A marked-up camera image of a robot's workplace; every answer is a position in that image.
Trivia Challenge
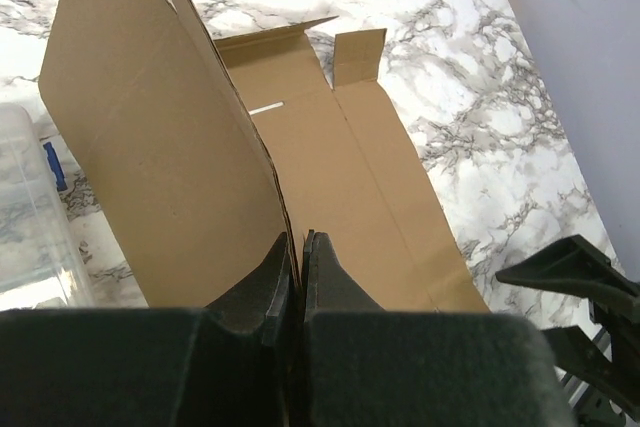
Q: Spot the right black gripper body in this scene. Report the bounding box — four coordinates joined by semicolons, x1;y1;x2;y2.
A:
590;291;639;347

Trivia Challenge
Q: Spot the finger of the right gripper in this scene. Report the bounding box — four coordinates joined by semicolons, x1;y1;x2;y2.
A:
542;326;635;410
495;235;639;305

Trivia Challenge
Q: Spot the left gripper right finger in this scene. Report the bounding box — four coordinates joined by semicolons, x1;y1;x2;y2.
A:
303;231;386;327

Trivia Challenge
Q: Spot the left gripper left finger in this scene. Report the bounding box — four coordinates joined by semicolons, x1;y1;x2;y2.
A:
206;233;295;347

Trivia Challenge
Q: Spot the brown cardboard box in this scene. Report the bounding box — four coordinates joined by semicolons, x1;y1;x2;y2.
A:
38;0;487;313

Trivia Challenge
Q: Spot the clear plastic screw organizer box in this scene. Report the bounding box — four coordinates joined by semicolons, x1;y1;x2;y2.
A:
1;104;95;310

